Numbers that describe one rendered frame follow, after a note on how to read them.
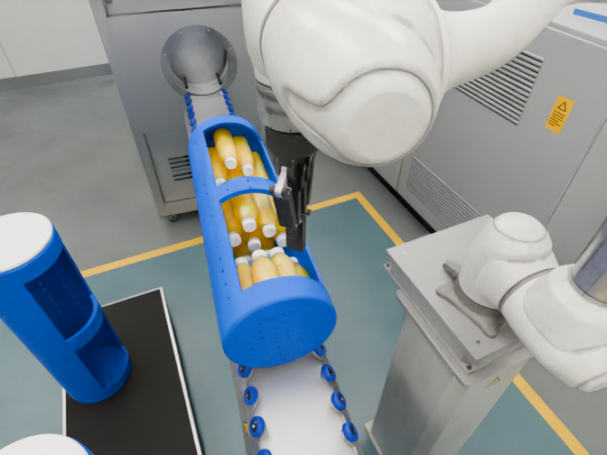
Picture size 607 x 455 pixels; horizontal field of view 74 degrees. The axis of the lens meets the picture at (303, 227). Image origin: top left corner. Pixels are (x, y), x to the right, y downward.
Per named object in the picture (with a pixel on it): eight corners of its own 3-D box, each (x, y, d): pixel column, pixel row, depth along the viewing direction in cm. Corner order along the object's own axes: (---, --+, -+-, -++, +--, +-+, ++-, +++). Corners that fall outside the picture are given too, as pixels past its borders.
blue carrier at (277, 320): (266, 168, 170) (254, 106, 150) (339, 347, 109) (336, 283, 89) (198, 185, 165) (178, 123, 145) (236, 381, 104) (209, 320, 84)
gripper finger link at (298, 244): (304, 218, 63) (303, 221, 62) (304, 249, 67) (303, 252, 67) (286, 214, 63) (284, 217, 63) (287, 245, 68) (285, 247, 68)
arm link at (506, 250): (497, 255, 110) (527, 192, 95) (543, 309, 97) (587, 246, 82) (444, 268, 107) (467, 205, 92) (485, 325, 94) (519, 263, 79)
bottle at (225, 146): (218, 125, 149) (226, 150, 136) (234, 132, 153) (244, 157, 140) (209, 140, 152) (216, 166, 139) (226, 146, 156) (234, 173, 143)
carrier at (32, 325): (67, 414, 175) (135, 389, 183) (-56, 289, 115) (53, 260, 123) (67, 358, 194) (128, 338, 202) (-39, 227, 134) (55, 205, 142)
